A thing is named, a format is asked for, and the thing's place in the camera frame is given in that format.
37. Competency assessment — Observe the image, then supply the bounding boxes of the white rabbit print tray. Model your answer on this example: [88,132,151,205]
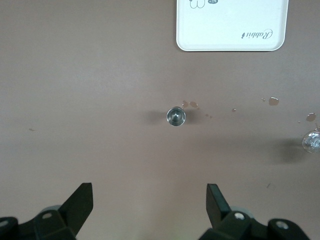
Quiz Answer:
[175,0,290,53]

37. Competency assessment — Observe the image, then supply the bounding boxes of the steel double cone jigger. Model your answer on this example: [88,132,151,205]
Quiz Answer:
[166,106,187,128]

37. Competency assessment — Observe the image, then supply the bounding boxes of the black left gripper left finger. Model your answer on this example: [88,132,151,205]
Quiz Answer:
[0,182,94,240]

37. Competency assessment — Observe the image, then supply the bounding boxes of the clear stemmed wine glass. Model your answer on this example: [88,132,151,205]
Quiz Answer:
[301,129,320,154]

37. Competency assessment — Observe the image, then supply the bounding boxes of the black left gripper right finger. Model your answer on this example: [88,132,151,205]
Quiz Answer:
[199,183,311,240]

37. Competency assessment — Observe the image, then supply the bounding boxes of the clear ice cubes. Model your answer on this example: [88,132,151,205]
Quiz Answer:
[303,132,320,152]

